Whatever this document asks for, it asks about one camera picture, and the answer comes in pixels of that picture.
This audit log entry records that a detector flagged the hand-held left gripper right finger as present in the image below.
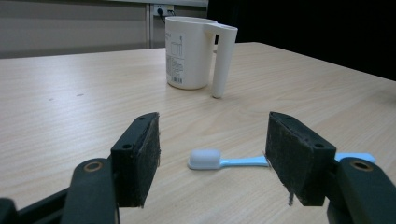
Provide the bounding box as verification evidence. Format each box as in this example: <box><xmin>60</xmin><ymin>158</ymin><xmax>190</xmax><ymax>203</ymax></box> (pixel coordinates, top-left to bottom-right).
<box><xmin>264</xmin><ymin>111</ymin><xmax>337</xmax><ymax>207</ymax></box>

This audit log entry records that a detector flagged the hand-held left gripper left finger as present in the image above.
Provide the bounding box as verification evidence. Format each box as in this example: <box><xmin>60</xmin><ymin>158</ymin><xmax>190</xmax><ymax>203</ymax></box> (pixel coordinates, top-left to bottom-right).
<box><xmin>110</xmin><ymin>112</ymin><xmax>162</xmax><ymax>209</ymax></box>

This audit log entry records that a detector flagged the light blue toothbrush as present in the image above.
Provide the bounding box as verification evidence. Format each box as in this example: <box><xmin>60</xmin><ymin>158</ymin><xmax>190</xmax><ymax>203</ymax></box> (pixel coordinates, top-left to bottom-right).
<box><xmin>187</xmin><ymin>148</ymin><xmax>376</xmax><ymax>171</ymax></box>

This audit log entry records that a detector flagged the white cup with handle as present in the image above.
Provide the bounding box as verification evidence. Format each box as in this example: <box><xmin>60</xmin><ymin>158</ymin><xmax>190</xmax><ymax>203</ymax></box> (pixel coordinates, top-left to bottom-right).
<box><xmin>164</xmin><ymin>16</ymin><xmax>239</xmax><ymax>100</ymax></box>

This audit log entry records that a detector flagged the white wall socket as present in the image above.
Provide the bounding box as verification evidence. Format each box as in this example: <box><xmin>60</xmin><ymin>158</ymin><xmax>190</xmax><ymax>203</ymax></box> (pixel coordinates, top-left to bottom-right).
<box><xmin>152</xmin><ymin>4</ymin><xmax>176</xmax><ymax>17</ymax></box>

